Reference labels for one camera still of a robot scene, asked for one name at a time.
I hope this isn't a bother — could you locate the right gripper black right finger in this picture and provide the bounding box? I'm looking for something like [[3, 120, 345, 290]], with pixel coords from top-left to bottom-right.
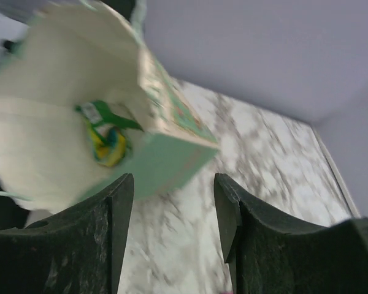
[[213, 173, 368, 293]]

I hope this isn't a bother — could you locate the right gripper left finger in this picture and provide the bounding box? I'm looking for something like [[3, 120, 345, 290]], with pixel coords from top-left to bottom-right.
[[0, 174, 134, 293]]

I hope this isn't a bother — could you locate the green paper gift bag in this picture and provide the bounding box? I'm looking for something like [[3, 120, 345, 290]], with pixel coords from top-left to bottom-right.
[[0, 1, 218, 214]]

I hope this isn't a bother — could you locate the green yellow small packet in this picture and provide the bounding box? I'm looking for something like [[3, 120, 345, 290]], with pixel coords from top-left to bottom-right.
[[75, 100, 143, 167]]

